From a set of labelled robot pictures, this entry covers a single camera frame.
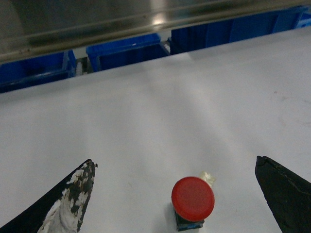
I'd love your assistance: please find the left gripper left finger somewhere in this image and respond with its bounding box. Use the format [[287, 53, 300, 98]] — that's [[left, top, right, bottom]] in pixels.
[[0, 159, 97, 233]]

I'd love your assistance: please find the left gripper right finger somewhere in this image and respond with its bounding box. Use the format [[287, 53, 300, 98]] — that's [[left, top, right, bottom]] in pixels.
[[255, 156, 311, 233]]

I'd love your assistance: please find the red mushroom push button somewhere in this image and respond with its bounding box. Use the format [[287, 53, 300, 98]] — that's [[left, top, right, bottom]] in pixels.
[[171, 177, 215, 232]]

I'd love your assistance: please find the yellow tape scrap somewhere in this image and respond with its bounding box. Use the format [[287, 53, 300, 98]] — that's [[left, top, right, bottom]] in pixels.
[[199, 171, 216, 187]]

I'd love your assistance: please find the blue bin lower left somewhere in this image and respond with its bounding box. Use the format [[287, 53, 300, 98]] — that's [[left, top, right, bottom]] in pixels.
[[0, 50, 76, 93]]

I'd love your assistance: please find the blue bin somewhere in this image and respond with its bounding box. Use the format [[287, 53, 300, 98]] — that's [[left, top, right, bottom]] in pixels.
[[168, 6, 309, 55], [86, 33, 170, 72], [0, 50, 76, 93], [296, 12, 311, 28]]

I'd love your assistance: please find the blue bin lower centre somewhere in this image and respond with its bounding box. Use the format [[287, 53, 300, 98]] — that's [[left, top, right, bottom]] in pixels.
[[86, 33, 170, 72]]

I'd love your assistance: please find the blue bin lower far right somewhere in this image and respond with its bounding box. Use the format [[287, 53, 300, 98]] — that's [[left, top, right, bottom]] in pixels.
[[296, 12, 311, 28]]

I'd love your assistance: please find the stainless steel shelf rail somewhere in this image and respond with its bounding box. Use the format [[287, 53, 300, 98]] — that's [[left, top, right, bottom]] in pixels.
[[0, 0, 310, 63]]

